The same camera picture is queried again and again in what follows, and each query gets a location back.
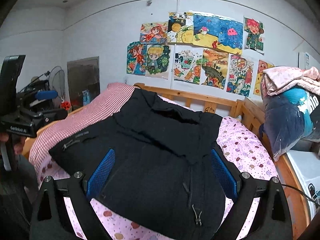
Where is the black padded jacket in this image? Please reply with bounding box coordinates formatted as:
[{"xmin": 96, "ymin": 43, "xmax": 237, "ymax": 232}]
[{"xmin": 49, "ymin": 89, "xmax": 226, "ymax": 239}]

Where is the white standing fan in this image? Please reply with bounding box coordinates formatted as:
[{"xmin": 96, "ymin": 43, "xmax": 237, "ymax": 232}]
[{"xmin": 48, "ymin": 66, "xmax": 65, "ymax": 108}]

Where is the pink dotted bed sheet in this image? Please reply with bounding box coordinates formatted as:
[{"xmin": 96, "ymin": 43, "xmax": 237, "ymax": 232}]
[{"xmin": 36, "ymin": 116, "xmax": 278, "ymax": 239}]

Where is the red white checked pillow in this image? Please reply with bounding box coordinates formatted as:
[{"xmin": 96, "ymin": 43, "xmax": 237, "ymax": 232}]
[{"xmin": 29, "ymin": 82, "xmax": 135, "ymax": 170}]

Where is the blue bagged quilt bundle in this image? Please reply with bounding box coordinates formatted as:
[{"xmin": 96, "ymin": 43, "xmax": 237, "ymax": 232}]
[{"xmin": 259, "ymin": 86, "xmax": 319, "ymax": 161}]

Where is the orange-haired girl drawing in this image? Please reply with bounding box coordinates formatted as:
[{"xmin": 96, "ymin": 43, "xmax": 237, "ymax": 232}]
[{"xmin": 126, "ymin": 41, "xmax": 147, "ymax": 76}]

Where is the pink folded blanket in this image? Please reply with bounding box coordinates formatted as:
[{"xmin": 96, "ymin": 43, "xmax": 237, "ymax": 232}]
[{"xmin": 260, "ymin": 66, "xmax": 319, "ymax": 98}]

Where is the colourful doodle drawing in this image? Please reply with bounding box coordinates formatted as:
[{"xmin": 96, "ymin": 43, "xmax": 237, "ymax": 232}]
[{"xmin": 226, "ymin": 55, "xmax": 254, "ymax": 97}]

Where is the yellow chick drawing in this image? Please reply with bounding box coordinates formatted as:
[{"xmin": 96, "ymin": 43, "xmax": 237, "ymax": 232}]
[{"xmin": 253, "ymin": 60, "xmax": 274, "ymax": 96}]

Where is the blond boy drawing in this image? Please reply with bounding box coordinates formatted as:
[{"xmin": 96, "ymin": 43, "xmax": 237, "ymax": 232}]
[{"xmin": 145, "ymin": 44, "xmax": 171, "ymax": 79}]

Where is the flying girl drawing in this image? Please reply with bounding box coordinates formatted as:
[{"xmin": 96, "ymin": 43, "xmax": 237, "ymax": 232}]
[{"xmin": 139, "ymin": 22, "xmax": 168, "ymax": 44}]

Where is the white air conditioner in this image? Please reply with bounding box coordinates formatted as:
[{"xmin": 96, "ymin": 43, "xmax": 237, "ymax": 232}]
[{"xmin": 298, "ymin": 52, "xmax": 320, "ymax": 70}]

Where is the orange landscape drawing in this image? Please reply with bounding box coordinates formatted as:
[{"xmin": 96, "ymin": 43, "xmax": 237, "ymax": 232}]
[{"xmin": 202, "ymin": 49, "xmax": 229, "ymax": 89}]

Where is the fish and cup drawing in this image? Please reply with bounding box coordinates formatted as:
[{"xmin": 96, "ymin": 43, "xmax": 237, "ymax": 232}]
[{"xmin": 173, "ymin": 46, "xmax": 203, "ymax": 85}]

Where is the red-haired figure drawing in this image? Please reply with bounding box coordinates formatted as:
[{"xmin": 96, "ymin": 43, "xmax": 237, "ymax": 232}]
[{"xmin": 244, "ymin": 17, "xmax": 265, "ymax": 55}]

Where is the moon and stars drawing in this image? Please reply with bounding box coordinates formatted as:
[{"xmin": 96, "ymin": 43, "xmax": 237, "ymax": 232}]
[{"xmin": 167, "ymin": 12, "xmax": 194, "ymax": 44}]

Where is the blue sea jellyfish drawing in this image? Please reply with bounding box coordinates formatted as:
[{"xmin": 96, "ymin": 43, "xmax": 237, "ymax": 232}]
[{"xmin": 192, "ymin": 12, "xmax": 244, "ymax": 55}]

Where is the black cable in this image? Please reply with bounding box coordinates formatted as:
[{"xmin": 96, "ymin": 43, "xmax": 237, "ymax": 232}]
[{"xmin": 281, "ymin": 183, "xmax": 320, "ymax": 208}]

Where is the grey framed wall panel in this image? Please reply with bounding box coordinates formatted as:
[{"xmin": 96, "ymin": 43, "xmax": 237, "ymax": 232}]
[{"xmin": 67, "ymin": 56, "xmax": 100, "ymax": 110}]

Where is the wooden bed frame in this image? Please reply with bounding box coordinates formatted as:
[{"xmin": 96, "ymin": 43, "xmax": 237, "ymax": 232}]
[{"xmin": 22, "ymin": 83, "xmax": 310, "ymax": 239}]

